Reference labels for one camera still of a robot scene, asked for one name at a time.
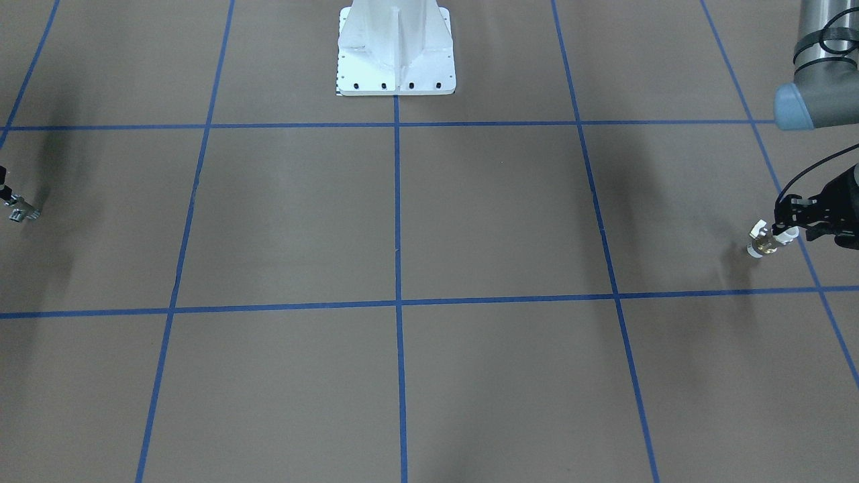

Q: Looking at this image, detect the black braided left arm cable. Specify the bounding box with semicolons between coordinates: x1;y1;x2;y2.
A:
775;141;859;209

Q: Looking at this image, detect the grey metal pipe fitting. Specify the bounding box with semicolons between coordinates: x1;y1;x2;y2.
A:
4;193;41;223

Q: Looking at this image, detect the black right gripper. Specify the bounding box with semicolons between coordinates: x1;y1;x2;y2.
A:
0;166;15;205

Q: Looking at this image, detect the white PPR valve with brass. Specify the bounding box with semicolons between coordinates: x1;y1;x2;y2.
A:
746;219;800;259

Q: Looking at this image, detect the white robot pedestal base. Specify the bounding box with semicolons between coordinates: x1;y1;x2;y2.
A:
336;1;457;96

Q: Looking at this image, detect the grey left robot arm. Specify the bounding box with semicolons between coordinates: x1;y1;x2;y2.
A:
773;1;858;250

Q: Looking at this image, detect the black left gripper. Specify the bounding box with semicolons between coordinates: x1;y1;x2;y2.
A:
773;165;858;250

